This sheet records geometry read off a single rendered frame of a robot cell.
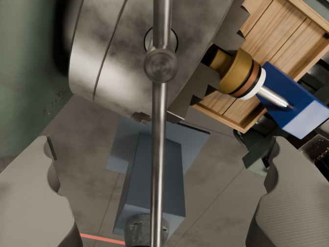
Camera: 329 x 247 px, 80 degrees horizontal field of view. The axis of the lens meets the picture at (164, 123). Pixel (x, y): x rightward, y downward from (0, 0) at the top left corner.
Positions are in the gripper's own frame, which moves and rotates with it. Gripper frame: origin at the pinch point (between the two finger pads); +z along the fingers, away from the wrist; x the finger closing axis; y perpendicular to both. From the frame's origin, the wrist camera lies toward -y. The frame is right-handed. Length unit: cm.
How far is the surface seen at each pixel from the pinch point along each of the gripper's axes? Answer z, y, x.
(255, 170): 44, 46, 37
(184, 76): 10.1, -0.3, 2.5
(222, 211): 150, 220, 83
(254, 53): 45, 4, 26
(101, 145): 147, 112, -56
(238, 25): 22.1, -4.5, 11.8
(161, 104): 3.1, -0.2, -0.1
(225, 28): 22.4, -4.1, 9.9
